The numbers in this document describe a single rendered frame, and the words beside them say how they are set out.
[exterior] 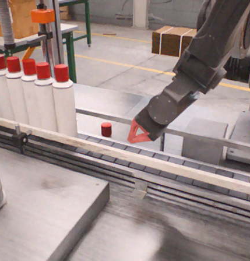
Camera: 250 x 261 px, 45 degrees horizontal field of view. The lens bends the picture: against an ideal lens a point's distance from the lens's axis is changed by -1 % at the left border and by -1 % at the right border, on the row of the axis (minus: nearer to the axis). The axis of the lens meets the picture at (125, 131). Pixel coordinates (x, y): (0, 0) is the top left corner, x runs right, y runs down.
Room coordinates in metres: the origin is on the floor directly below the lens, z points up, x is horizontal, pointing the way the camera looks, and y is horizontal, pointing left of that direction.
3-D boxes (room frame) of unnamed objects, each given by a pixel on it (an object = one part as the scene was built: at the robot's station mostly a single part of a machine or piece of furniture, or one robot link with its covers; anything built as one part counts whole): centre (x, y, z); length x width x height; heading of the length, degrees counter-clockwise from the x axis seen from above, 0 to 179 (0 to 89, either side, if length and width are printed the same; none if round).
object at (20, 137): (0.66, 0.27, 0.89); 0.03 x 0.03 x 0.12; 65
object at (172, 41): (4.76, -0.79, 0.16); 0.65 x 0.54 x 0.32; 62
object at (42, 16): (0.79, 0.23, 1.05); 0.10 x 0.04 x 0.33; 155
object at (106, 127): (0.82, 0.06, 0.85); 0.03 x 0.03 x 0.03
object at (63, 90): (0.70, 0.15, 0.98); 0.05 x 0.05 x 0.20
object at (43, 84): (0.72, 0.20, 0.98); 0.05 x 0.05 x 0.20
